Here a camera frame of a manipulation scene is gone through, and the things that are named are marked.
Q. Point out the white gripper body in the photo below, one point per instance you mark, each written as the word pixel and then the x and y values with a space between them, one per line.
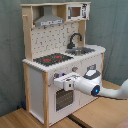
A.
pixel 66 82

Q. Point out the red stove knob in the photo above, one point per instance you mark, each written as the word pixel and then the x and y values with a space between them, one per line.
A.
pixel 74 69
pixel 56 75

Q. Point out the white oven door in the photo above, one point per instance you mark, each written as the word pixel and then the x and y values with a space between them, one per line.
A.
pixel 61 102

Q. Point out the white toy microwave door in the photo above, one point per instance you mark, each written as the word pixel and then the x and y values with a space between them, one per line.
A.
pixel 77 11

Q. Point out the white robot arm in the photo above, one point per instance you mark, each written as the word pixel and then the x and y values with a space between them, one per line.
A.
pixel 91 84

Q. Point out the wooden toy kitchen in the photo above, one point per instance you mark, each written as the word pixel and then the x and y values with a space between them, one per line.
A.
pixel 46 40

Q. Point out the white cabinet door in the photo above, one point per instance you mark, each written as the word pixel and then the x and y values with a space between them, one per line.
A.
pixel 93 63

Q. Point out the black toy stovetop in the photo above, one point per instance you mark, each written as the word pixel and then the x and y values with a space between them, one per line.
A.
pixel 52 59

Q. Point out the grey toy sink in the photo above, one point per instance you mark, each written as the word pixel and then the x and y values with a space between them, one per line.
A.
pixel 79 51

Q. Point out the grey range hood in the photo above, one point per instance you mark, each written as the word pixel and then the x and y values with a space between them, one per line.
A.
pixel 48 18

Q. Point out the grey fabric backdrop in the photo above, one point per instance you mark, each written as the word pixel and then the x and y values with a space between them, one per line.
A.
pixel 107 27

